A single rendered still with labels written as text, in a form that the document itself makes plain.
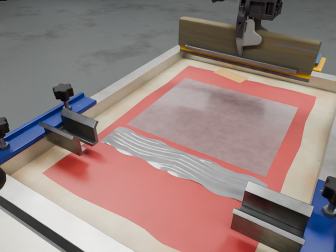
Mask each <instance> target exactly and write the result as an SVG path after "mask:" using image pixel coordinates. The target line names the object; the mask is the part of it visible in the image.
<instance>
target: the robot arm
mask: <svg viewBox="0 0 336 252"><path fill-rule="evenodd" d="M211 1H212V2H213V3H215V2H217V1H218V2H223V1H225V0H211ZM283 1H284V0H240V2H239V7H238V15H237V20H236V34H235V36H236V49H237V52H238V55H239V56H240V57H242V54H243V49H244V47H245V46H257V45H259V44H260V43H261V42H262V37H261V36H260V35H259V34H257V33H256V32H255V29H257V30H263V31H268V30H267V29H266V28H264V27H263V26H262V25H261V22H262V20H268V21H273V19H274V18H275V17H276V16H278V15H279V14H281V10H282V5H283Z"/></svg>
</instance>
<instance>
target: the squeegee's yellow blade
mask: <svg viewBox="0 0 336 252"><path fill-rule="evenodd" d="M180 49H182V50H186V51H190V52H194V53H199V54H203V55H207V56H211V57H216V58H220V59H224V60H228V61H233V62H237V63H241V64H245V65H250V66H254V67H258V68H262V69H267V70H271V71H275V72H279V73H284V74H288V75H292V76H296V77H301V78H305V79H310V77H311V75H307V74H303V73H298V72H297V73H296V74H292V73H288V72H284V71H279V70H275V69H271V68H266V67H262V66H258V65H254V64H249V63H245V62H241V61H236V60H232V59H228V58H223V57H219V56H215V55H211V54H206V53H202V52H198V51H193V50H189V49H186V47H185V46H181V45H180Z"/></svg>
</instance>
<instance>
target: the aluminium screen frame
mask: <svg viewBox="0 0 336 252"><path fill-rule="evenodd" d="M183 58H187V59H191V60H195V61H199V62H204V63H208V64H212V65H217V66H221V67H225V68H230V69H234V70H238V71H243V72H247V73H251V74H256V75H260V76H264V77H269V78H273V79H277V80H282V81H286V82H290V83H295V84H299V85H303V86H308V87H312V88H316V89H321V90H325V91H329V92H334V93H336V76H335V75H330V74H325V73H321V72H316V71H312V73H311V76H310V79H309V82H308V83H307V82H303V81H299V80H295V79H291V78H287V77H282V76H278V75H274V74H270V73H266V72H262V71H258V70H253V69H249V68H245V67H241V66H237V65H233V64H228V63H224V62H220V61H216V60H212V59H208V58H203V57H199V56H195V55H191V54H187V53H183V52H180V45H176V46H175V47H173V48H171V49H170V50H168V51H166V52H165V53H163V54H161V55H160V56H158V57H156V58H155V59H153V60H151V61H150V62H148V63H146V64H145V65H143V66H141V67H140V68H138V69H136V70H135V71H133V72H131V73H130V74H128V75H126V76H125V77H123V78H121V79H120V80H118V81H116V82H115V83H113V84H111V85H110V86H108V87H106V88H105V89H103V90H101V91H100V92H98V93H96V94H95V95H93V96H91V97H90V98H91V99H94V100H96V102H97V103H96V104H95V105H93V106H92V107H90V108H89V109H87V110H85V111H84V112H82V113H81V115H83V116H86V117H88V118H91V119H95V118H96V117H98V116H99V115H101V114H102V113H104V112H105V111H106V110H108V109H109V108H111V107H112V106H114V105H115V104H117V103H118V102H120V101H121V100H123V99H124V98H126V97H127V96H128V95H130V94H131V93H133V92H134V91H136V90H137V89H139V88H140V87H142V86H143V85H145V84H146V83H148V82H149V81H150V80H152V79H153V78H155V77H156V76H158V75H159V74H161V73H162V72H164V71H165V70H167V69H168V68H170V67H171V66H173V65H174V64H175V63H177V62H178V61H180V60H181V59H183ZM55 145H56V144H54V143H52V142H49V141H48V140H47V136H44V137H43V138H41V139H40V140H38V141H37V142H35V143H33V144H32V145H30V146H29V147H27V148H26V149H24V150H22V151H21V152H19V153H18V154H16V155H14V156H13V157H11V158H10V159H8V160H7V161H5V162H3V163H2V164H0V168H1V169H2V170H3V171H4V172H5V174H6V182H5V184H4V186H3V188H2V189H1V190H0V206H2V207H3V208H4V209H6V210H7V211H9V212H10V213H12V214H13V215H15V216H16V217H17V218H19V219H20V220H22V221H23V222H25V223H26V224H28V225H29V226H30V227H32V228H33V229H35V230H36V231H38V232H39V233H41V234H42V235H43V236H45V237H46V238H48V239H49V240H51V241H52V242H54V243H55V244H57V245H58V246H59V247H61V248H62V249H64V250H65V251H67V252H135V251H133V250H132V249H130V248H128V247H127V246H125V245H124V244H122V243H120V242H119V241H117V240H115V239H114V238H112V237H110V236H109V235H107V234H105V233H104V232H102V231H100V230H99V229H97V228H95V227H94V226H92V225H90V224H89V223H87V222H86V221H84V220H82V219H81V218H79V217H77V216H76V215H74V214H72V213H71V212H69V211H67V210H66V209H64V208H62V207H61V206H59V205H57V204H56V203H54V202H52V201H51V200H49V199H48V198H46V197H44V196H43V195H41V194H39V193H38V192H36V191H34V190H33V189H31V188H29V187H28V186H26V185H24V184H23V183H21V182H19V181H18V180H16V179H14V178H13V177H11V175H12V174H14V173H15V172H17V171H18V170H20V169H21V168H23V167H24V166H26V165H27V164H29V163H30V162H32V161H33V160H35V159H36V158H37V157H39V156H40V155H42V154H43V153H45V152H46V151H48V150H49V149H51V148H52V147H54V146H55ZM328 176H331V177H335V178H336V107H335V111H334V114H333V118H332V122H331V125H330V129H329V133H328V136H327V140H326V144H325V147H324V151H323V155H322V158H321V162H320V166H319V169H318V173H317V177H316V180H315V184H314V188H313V191H312V195H311V199H310V202H309V205H311V202H312V199H313V195H314V191H315V187H316V184H317V181H318V179H320V180H323V181H326V179H327V177H328Z"/></svg>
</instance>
